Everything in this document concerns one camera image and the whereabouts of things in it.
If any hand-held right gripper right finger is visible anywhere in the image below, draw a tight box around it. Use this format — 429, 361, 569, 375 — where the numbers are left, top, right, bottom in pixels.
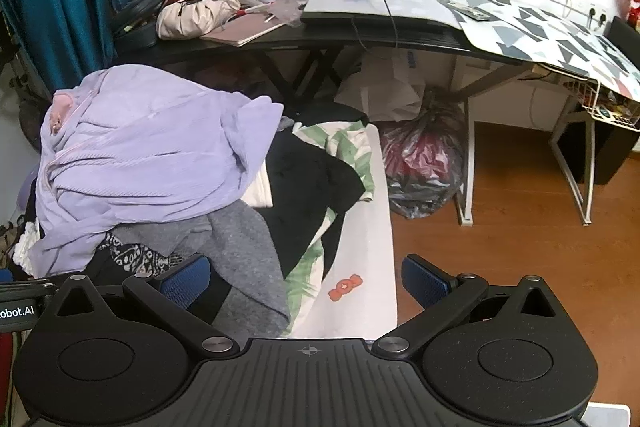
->
372, 253, 568, 358

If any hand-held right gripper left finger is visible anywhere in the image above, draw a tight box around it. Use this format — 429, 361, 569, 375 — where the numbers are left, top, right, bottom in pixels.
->
42, 253, 241, 358

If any lavender ribbed cardigan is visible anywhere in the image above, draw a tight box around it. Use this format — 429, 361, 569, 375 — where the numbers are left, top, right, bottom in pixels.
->
34, 66, 285, 279

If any clear plastic bag of clothes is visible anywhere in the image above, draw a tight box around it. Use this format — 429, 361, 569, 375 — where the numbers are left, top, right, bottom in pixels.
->
380, 89, 471, 220

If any black and white patterned cloth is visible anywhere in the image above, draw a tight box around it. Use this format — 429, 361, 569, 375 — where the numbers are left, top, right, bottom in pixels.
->
107, 242, 176, 278

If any white blanket with orange print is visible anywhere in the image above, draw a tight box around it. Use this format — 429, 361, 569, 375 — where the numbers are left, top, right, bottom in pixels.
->
295, 127, 398, 340

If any grey garment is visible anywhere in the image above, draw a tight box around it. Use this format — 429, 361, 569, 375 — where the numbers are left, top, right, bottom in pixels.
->
165, 199, 292, 338

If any cream cloth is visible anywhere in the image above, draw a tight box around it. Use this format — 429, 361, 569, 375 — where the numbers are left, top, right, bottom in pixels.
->
240, 162, 275, 208

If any white desk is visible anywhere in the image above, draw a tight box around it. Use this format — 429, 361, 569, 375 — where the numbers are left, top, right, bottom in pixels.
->
452, 57, 640, 225

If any black garment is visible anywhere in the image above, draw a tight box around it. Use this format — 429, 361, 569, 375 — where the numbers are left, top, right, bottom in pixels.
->
265, 127, 368, 278

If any green leaf-print sheet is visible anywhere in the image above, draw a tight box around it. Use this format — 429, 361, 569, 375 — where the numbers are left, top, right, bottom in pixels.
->
282, 119, 376, 338

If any white plastic bag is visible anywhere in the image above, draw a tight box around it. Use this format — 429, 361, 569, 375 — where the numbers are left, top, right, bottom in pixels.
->
334, 54, 431, 122

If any black bag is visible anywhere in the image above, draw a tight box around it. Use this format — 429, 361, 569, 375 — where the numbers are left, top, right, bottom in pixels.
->
112, 0, 201, 52

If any pink notebook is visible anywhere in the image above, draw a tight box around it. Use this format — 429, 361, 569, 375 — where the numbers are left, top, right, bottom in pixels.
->
200, 9, 288, 48

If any black desk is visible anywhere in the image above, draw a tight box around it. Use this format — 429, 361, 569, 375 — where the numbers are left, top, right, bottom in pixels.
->
112, 14, 523, 108

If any beige pouch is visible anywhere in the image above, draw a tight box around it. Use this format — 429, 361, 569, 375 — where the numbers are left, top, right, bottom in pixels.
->
156, 0, 241, 40

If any grey smartphone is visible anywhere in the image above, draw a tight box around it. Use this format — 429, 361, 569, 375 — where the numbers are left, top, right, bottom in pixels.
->
452, 5, 493, 22

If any geometric patterned tablecloth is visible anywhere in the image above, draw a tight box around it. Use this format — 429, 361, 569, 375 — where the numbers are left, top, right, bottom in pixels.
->
420, 0, 640, 100

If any crumpled clear plastic wrap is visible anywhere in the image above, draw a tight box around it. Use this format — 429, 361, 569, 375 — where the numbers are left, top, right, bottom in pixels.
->
272, 0, 306, 28

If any white wire basket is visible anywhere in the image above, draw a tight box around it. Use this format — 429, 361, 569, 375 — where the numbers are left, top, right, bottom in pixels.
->
550, 72, 640, 130

